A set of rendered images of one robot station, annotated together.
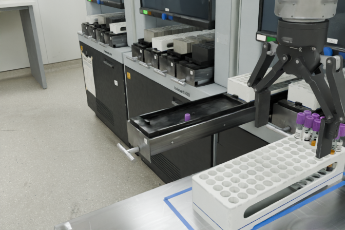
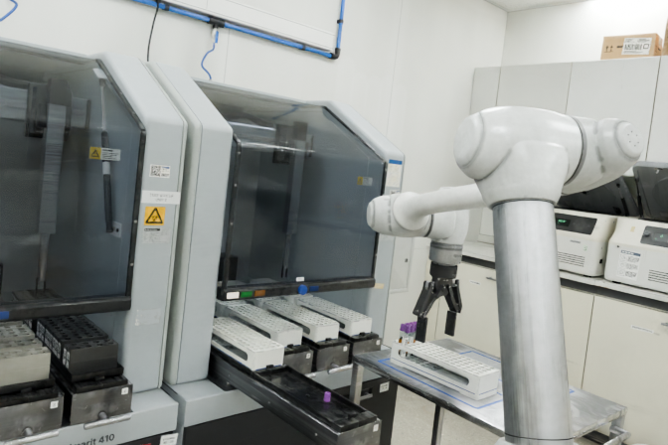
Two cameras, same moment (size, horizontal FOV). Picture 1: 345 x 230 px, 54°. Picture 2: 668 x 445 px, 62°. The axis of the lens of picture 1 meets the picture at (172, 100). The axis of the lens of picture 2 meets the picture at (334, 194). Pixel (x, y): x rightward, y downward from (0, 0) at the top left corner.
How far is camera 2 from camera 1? 170 cm
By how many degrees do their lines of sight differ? 99
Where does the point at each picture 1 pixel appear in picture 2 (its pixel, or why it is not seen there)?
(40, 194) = not seen: outside the picture
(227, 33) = (160, 305)
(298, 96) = (287, 339)
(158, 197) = (476, 410)
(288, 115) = (293, 360)
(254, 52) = (210, 317)
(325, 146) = (451, 328)
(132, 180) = not seen: outside the picture
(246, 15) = (197, 274)
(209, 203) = (490, 380)
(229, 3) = (167, 263)
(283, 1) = (456, 255)
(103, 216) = not seen: hidden behind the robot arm
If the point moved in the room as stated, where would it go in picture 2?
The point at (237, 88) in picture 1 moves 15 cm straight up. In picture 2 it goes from (270, 356) to (276, 300)
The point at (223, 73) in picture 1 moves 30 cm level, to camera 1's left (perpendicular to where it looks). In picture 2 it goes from (146, 370) to (125, 426)
